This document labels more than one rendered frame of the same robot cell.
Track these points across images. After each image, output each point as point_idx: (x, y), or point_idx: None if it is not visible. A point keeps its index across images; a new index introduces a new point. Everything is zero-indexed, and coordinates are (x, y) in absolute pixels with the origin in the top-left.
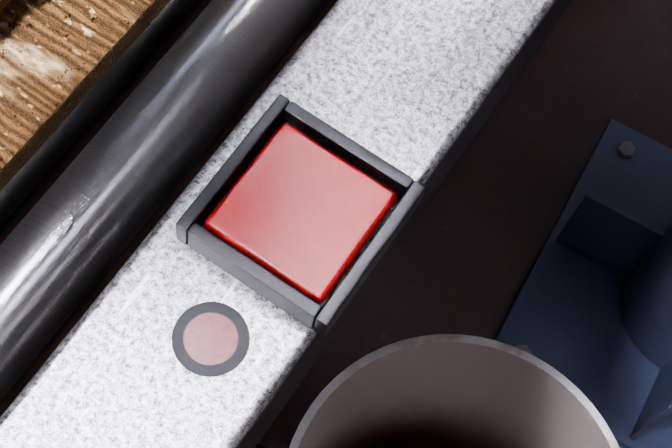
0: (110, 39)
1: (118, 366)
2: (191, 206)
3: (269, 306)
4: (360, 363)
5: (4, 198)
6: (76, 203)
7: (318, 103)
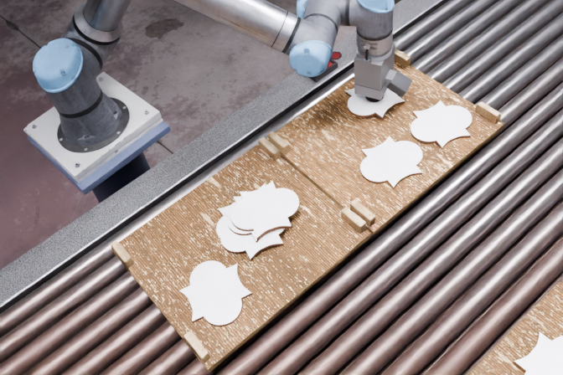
0: (343, 85)
1: (350, 53)
2: (334, 64)
3: None
4: None
5: None
6: (353, 71)
7: (308, 83)
